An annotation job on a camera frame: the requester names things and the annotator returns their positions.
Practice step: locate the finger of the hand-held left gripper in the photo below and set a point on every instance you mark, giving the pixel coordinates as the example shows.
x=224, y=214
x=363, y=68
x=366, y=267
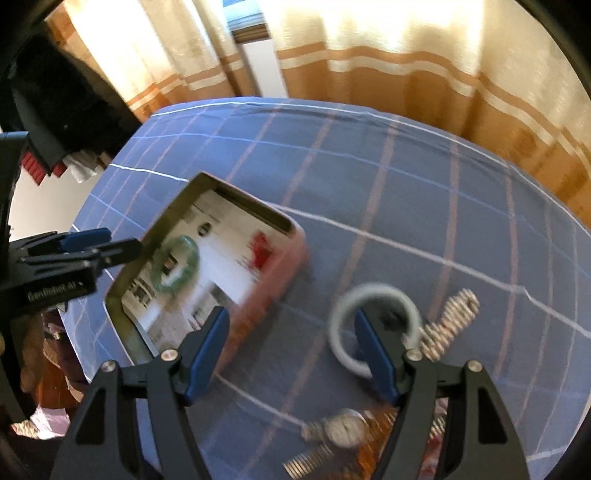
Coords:
x=117, y=250
x=85, y=239

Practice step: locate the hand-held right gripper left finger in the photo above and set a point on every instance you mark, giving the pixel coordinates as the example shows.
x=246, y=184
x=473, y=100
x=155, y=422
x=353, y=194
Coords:
x=207, y=357

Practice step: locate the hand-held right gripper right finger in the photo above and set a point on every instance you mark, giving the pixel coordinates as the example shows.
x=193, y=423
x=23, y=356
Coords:
x=376, y=357

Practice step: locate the white jade bangle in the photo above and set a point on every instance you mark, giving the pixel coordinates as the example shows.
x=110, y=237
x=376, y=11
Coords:
x=383, y=291

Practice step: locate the pink tin box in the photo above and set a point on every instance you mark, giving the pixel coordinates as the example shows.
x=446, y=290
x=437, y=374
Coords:
x=277, y=286

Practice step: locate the green jade bangle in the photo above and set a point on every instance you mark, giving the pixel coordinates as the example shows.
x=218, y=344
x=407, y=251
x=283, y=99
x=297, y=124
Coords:
x=182, y=241

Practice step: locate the silver wristwatch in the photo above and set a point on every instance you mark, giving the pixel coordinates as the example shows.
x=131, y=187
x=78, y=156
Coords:
x=344, y=429

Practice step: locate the red cloth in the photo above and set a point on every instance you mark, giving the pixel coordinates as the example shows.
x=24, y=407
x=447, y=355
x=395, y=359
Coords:
x=37, y=168

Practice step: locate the black hanging garment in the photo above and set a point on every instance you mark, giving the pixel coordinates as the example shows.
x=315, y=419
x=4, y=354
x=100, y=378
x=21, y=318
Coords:
x=69, y=106

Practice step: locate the blue plaid tablecloth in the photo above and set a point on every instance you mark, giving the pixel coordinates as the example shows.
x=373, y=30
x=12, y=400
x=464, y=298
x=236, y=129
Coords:
x=415, y=184

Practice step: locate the narrow cream and orange curtain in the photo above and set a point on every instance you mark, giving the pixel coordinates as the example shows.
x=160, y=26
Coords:
x=161, y=46

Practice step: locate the wide cream and orange curtain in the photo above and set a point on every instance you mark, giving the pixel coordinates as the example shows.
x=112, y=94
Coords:
x=415, y=69

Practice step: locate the window frame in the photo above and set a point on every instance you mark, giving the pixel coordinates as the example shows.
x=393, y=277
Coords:
x=244, y=27

